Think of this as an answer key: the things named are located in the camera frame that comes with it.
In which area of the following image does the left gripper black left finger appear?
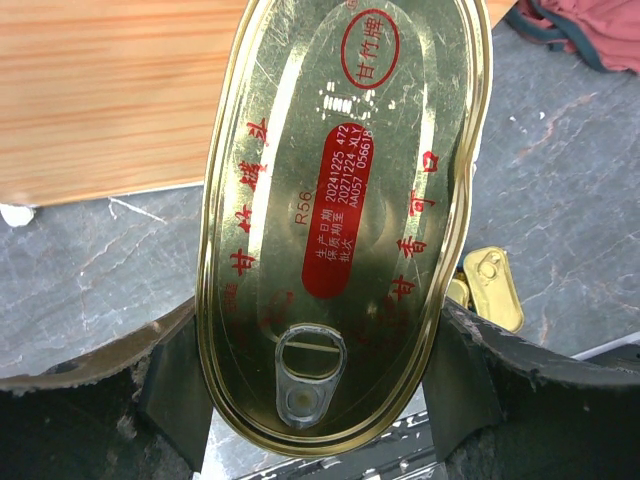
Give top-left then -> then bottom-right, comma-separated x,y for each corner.
1,300 -> 213,479

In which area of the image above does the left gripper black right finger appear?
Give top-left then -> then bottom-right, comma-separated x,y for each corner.
423,300 -> 639,479

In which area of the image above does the gold rectangular tin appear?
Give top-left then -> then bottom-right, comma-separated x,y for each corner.
463,246 -> 524,333
446,278 -> 471,308

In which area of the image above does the red oval tin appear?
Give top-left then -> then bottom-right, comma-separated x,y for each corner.
195,1 -> 492,457

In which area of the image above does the wooden cube cabinet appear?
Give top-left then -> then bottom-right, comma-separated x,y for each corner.
1,1 -> 494,236

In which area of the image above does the red cloth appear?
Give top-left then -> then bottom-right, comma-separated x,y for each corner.
505,0 -> 639,74

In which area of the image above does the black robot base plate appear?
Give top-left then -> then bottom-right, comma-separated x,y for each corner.
199,344 -> 640,480

